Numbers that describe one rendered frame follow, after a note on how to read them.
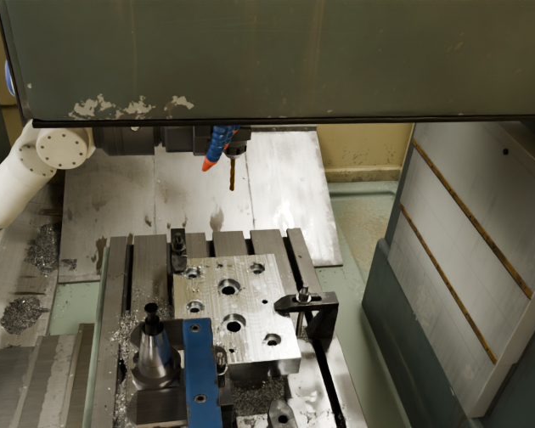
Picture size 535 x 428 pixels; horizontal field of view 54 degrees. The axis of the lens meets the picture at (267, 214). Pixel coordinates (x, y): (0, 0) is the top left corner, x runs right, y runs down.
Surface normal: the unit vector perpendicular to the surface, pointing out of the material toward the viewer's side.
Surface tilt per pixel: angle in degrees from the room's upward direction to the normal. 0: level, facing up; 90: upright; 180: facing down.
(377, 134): 90
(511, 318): 91
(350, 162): 90
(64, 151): 94
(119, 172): 24
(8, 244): 17
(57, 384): 8
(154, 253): 0
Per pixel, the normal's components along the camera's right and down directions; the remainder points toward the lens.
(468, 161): -0.99, 0.04
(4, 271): 0.36, -0.77
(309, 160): 0.13, -0.48
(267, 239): 0.07, -0.80
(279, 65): 0.16, 0.61
